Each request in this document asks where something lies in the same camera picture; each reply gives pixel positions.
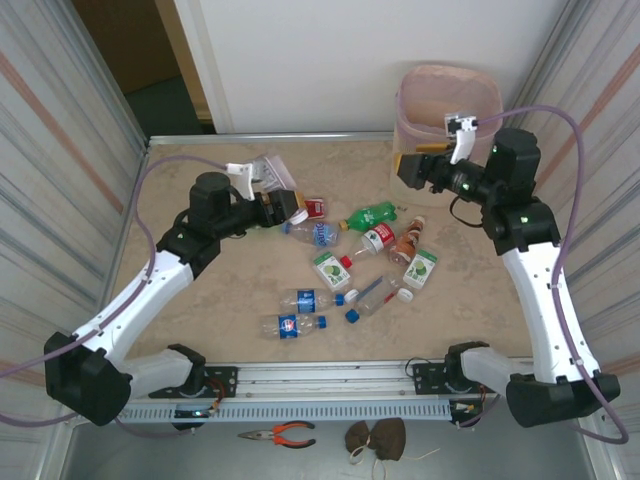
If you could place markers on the aluminium table edge rail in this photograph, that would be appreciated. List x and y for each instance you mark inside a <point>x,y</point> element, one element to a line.
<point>240,138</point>

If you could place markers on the clear bottle red label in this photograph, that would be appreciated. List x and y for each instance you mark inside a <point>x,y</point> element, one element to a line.
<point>380,237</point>

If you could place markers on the brown coffee drink bottle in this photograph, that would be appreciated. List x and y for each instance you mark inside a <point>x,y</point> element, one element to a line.
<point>406,245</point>

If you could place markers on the brown door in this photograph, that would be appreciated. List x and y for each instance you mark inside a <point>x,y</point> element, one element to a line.
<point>125,40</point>

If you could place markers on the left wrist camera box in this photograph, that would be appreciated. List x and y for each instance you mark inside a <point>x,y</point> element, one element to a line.
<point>242,177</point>

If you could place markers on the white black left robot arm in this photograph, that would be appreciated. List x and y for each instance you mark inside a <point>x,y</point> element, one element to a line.
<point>135,299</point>

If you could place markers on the white bottle green lime label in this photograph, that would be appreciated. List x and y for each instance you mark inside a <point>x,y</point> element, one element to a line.
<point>330,270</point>
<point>420,267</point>

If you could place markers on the clear cola bottle blue cap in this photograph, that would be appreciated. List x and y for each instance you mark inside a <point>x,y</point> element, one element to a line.
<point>288,325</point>

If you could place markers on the beige ribbed waste bin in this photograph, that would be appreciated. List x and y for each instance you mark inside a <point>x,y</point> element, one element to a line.
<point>415,180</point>

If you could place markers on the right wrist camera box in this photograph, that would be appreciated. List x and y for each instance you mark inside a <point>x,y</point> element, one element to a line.
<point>462,140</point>

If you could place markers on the green plastic bottle yellow cap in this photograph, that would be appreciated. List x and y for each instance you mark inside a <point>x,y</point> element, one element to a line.
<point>370,217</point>

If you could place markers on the brown cloth bag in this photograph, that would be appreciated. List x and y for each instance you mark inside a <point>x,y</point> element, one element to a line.
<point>385,437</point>

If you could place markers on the clear striped bottle blue cap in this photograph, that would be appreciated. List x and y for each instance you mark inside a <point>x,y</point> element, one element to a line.
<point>375,295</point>

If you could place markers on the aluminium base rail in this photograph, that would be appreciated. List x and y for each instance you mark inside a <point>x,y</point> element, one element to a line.
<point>325,377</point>

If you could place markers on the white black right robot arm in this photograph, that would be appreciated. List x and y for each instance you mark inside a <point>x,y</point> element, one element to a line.
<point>535,300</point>

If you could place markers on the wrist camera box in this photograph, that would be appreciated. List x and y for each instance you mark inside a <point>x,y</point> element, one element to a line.
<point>462,140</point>
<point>242,177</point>

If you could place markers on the grey metal shelf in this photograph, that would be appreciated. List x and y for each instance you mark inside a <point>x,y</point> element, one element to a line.
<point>175,460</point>

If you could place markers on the clear bottle blue wave label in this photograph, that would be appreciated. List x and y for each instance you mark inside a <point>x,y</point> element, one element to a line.
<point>320,235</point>

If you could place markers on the aluminium frame post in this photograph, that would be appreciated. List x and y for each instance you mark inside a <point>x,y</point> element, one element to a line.
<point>103,75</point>
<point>540,75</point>

